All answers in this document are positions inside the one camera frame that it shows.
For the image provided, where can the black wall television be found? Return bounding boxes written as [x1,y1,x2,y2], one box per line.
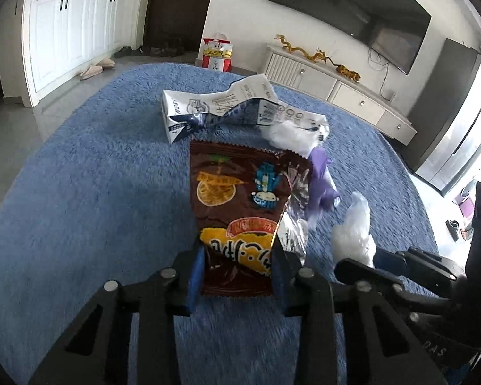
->
[268,0,432,75]

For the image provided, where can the golden dragon figurine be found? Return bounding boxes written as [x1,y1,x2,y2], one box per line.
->
[275,34,309,57]
[305,48,337,67]

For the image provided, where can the brown snack packet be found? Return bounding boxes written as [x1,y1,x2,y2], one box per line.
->
[189,138,311,297]

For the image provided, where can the red white paper bag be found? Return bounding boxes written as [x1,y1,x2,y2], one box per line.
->
[201,32,234,73]

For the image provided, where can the grey double door fridge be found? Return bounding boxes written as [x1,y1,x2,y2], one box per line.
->
[399,38,481,197]

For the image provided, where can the crumpled white milk carton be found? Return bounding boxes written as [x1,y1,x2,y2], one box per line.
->
[161,73,293,146]

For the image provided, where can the blue fluffy mat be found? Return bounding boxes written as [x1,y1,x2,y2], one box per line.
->
[0,62,442,385]

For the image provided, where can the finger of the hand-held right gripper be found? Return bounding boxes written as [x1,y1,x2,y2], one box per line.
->
[375,246,468,289]
[334,259,409,301]

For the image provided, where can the white plastic bag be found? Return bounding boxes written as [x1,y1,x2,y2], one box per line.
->
[260,106,331,157]

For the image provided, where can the white shoe cabinet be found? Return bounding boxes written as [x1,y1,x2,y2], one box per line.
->
[22,0,139,108]

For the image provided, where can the golden tiger figurine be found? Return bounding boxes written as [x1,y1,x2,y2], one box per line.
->
[336,64,361,83]

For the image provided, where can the purple plastic wrapper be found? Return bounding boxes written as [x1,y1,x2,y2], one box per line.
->
[307,146,341,211]

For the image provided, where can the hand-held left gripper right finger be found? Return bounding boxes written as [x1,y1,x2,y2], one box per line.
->
[270,236,458,385]

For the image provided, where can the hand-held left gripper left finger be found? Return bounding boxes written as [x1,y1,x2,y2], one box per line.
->
[28,235,205,385]

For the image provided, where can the dark brown entrance door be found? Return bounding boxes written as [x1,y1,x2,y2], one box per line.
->
[139,0,220,55]

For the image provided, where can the clear plastic bag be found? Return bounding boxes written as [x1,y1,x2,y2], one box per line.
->
[331,192,376,267]

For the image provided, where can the white television cabinet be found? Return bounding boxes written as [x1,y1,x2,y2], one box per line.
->
[260,43,418,145]

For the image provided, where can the row of dark shoes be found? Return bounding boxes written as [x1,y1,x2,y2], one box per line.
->
[113,40,185,59]

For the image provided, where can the hanging television cables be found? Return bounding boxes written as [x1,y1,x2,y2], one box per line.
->
[367,46,390,97]

